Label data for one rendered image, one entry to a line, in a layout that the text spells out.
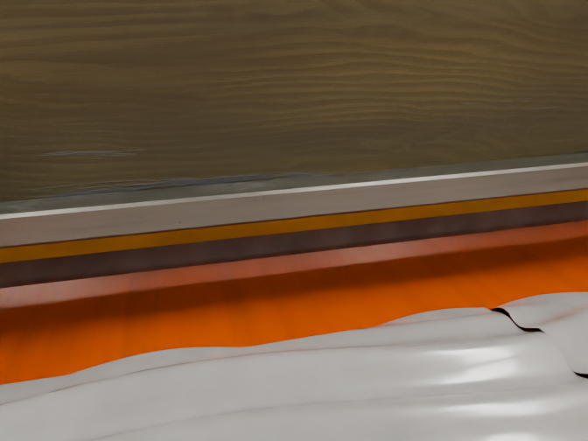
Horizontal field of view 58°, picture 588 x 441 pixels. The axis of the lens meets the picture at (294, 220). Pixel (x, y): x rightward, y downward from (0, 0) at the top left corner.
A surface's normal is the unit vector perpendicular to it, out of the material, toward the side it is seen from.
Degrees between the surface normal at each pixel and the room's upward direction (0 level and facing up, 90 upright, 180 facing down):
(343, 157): 90
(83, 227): 90
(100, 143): 90
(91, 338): 0
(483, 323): 8
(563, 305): 6
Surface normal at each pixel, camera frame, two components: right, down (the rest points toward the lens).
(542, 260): -0.02, -0.93
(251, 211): 0.23, 0.34
